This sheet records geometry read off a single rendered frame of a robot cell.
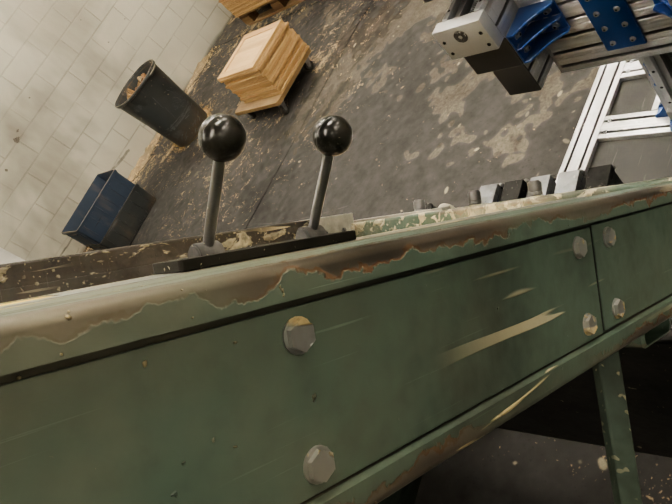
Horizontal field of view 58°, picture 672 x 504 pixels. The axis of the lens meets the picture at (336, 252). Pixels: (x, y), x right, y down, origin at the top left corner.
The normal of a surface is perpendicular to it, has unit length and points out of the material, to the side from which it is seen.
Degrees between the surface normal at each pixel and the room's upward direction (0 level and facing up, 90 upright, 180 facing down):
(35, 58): 90
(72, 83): 90
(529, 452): 0
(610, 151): 0
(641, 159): 0
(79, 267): 90
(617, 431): 59
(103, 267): 90
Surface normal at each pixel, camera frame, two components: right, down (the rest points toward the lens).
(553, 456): -0.66, -0.51
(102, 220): 0.66, -0.01
